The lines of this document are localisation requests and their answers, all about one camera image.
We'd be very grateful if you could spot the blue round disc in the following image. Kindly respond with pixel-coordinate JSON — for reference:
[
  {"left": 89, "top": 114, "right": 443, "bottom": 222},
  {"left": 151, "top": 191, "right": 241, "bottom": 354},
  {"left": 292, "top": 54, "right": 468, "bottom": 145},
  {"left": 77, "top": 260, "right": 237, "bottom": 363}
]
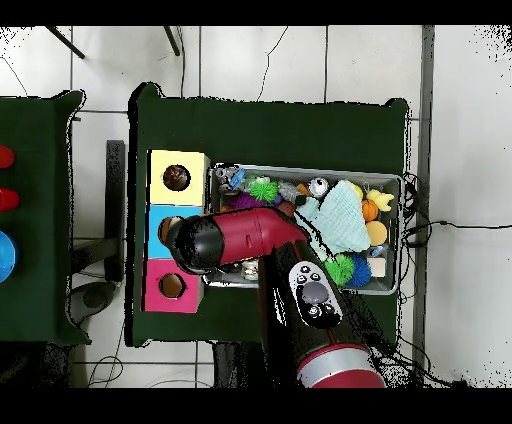
[{"left": 0, "top": 230, "right": 18, "bottom": 284}]

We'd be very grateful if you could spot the black tripod leg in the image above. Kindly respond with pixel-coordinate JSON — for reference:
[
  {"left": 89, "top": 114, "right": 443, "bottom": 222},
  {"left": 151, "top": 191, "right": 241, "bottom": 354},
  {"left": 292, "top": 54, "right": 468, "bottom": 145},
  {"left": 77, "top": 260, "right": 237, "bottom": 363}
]
[
  {"left": 43, "top": 25, "right": 87, "bottom": 61},
  {"left": 163, "top": 25, "right": 183, "bottom": 58}
]

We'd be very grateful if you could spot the clear shallow bin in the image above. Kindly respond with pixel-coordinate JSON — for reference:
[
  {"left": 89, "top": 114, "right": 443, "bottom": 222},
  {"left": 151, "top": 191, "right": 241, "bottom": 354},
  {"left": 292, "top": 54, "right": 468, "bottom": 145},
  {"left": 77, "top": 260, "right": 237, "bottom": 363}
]
[{"left": 201, "top": 165, "right": 405, "bottom": 297}]

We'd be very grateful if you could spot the small orange basketball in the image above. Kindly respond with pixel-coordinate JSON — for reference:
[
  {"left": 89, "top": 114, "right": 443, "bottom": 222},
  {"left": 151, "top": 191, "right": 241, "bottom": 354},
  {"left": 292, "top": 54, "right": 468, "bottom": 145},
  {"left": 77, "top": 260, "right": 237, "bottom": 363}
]
[{"left": 359, "top": 199, "right": 379, "bottom": 223}]

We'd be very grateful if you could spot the black cable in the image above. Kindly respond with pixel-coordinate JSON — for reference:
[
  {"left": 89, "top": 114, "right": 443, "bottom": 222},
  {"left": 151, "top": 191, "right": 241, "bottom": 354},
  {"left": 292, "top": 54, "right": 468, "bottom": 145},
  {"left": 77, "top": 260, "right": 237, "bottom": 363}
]
[{"left": 402, "top": 217, "right": 512, "bottom": 241}]

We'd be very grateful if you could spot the dark green table cloth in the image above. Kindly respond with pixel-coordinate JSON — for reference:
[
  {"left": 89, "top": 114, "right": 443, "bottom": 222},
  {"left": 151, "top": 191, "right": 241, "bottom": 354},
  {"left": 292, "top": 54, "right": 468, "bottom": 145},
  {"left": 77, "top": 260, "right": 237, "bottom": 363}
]
[{"left": 126, "top": 81, "right": 411, "bottom": 355}]

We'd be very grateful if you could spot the crushed plastic water bottle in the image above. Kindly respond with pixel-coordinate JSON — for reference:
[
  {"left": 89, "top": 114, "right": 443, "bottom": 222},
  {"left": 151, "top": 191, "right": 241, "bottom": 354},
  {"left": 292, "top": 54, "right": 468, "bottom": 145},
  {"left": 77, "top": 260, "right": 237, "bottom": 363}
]
[{"left": 211, "top": 166, "right": 247, "bottom": 193}]

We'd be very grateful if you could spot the green fuzzy monster toy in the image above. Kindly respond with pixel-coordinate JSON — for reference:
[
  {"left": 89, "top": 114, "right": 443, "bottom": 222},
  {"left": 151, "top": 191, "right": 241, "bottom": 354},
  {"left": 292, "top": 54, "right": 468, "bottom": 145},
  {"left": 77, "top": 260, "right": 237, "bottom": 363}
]
[{"left": 324, "top": 254, "right": 357, "bottom": 289}]

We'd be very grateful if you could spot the purple spiky ball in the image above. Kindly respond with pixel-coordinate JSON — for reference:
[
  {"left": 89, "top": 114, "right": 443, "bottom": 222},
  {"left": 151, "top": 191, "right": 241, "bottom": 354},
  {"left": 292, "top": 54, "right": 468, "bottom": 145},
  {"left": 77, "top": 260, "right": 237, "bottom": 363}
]
[{"left": 231, "top": 193, "right": 269, "bottom": 212}]

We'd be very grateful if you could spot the mint green knitted cloth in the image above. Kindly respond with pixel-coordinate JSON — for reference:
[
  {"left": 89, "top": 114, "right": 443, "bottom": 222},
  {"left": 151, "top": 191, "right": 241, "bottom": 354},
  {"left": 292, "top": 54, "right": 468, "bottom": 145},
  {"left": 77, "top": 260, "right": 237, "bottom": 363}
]
[{"left": 294, "top": 179, "right": 373, "bottom": 257}]

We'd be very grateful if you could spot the green spiky ball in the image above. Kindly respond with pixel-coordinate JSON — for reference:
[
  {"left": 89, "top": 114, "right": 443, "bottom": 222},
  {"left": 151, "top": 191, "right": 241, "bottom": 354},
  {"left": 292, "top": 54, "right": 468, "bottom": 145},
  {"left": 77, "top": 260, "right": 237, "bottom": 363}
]
[{"left": 247, "top": 176, "right": 281, "bottom": 204}]

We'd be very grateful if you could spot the pale orange round sponge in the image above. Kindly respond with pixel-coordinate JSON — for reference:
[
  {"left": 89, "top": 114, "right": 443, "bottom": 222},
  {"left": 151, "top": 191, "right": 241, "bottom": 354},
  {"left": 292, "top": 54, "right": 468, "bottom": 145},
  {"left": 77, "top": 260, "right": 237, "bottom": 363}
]
[{"left": 364, "top": 220, "right": 389, "bottom": 247}]

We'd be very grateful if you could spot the green covered side table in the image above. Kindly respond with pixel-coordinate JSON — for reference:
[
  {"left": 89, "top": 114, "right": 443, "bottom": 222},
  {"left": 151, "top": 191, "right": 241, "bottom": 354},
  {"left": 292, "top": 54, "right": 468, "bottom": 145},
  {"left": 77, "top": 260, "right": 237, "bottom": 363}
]
[{"left": 0, "top": 90, "right": 89, "bottom": 347}]

